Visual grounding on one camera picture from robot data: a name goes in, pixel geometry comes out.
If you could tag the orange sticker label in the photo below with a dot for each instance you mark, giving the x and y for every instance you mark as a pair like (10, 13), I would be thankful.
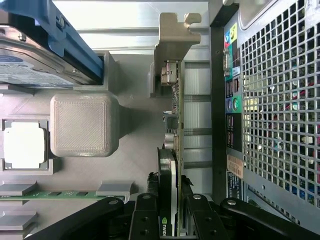
(235, 166)

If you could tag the green RAM stick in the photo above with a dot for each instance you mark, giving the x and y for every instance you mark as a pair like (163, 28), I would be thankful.
(62, 194)

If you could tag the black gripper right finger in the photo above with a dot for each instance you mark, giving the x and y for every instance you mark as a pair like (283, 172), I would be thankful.
(207, 220)

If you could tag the silver CPU chip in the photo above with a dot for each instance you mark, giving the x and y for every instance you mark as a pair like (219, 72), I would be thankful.
(25, 145)

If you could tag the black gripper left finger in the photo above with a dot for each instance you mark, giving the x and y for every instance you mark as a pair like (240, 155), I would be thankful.
(145, 217)

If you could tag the grey parts rack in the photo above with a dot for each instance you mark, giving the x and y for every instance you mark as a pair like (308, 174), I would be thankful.
(82, 125)

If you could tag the hard disk with blue caddy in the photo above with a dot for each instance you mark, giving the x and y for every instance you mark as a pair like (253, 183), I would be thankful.
(25, 70)

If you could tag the teal serial port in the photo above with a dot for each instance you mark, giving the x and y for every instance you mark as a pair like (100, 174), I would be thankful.
(226, 61)

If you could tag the grey PC case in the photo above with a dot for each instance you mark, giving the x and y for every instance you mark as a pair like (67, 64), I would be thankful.
(257, 175)

